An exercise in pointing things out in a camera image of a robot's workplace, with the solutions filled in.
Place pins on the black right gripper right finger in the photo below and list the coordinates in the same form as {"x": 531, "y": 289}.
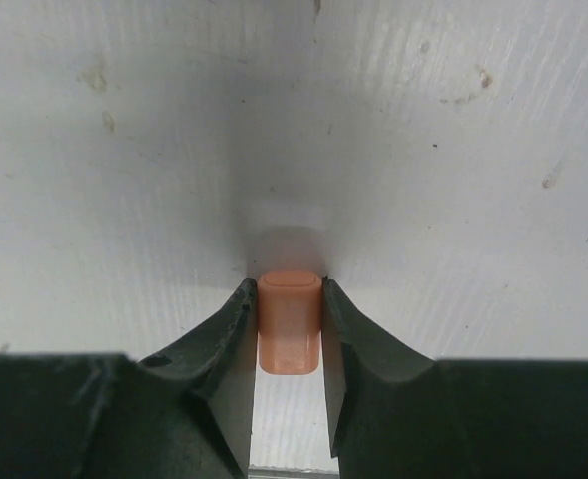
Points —
{"x": 395, "y": 413}

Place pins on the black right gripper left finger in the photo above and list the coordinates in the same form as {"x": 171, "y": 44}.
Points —
{"x": 184, "y": 411}

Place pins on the orange capped grey highlighter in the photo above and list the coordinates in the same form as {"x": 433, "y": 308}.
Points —
{"x": 289, "y": 316}

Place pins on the aluminium table edge rail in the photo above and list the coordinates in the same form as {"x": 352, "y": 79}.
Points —
{"x": 256, "y": 472}

